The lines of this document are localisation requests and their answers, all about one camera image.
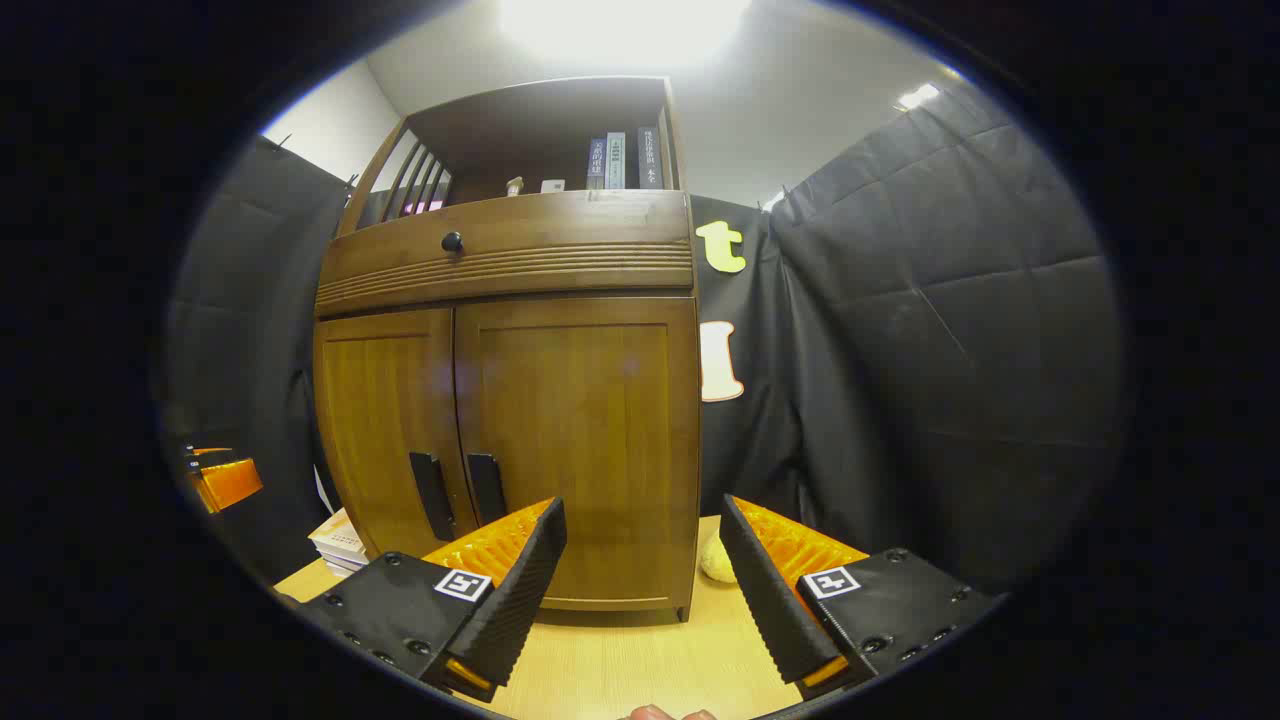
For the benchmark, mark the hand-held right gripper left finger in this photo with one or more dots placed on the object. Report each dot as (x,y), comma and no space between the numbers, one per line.
(520,590)

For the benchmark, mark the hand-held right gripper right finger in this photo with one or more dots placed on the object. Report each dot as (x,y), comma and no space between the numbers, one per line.
(770,600)

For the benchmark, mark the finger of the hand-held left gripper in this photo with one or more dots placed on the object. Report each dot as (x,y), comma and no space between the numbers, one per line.
(230,485)
(205,456)

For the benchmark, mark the wooden shoe cabinet door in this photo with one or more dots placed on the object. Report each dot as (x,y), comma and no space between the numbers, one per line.
(380,400)
(590,400)

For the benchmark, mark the wooden double-door shoe cabinet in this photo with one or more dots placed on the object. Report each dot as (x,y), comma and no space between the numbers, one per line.
(560,115)

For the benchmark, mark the cream plush ball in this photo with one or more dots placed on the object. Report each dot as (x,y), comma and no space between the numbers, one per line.
(716,560)

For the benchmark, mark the white book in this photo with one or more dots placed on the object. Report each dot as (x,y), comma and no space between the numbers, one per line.
(348,571)
(338,532)
(345,560)

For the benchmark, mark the black backdrop cloth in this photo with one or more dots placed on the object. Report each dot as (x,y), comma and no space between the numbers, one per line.
(950,350)

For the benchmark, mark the black drawer knob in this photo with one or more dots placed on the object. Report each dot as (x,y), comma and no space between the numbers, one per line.
(452,242)

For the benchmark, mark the dark blue book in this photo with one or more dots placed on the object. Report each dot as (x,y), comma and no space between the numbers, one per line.
(596,165)

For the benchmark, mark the grey book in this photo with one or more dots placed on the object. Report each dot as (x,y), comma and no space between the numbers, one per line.
(615,160)

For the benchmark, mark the ceiling light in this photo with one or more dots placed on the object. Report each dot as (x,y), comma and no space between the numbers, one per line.
(620,25)

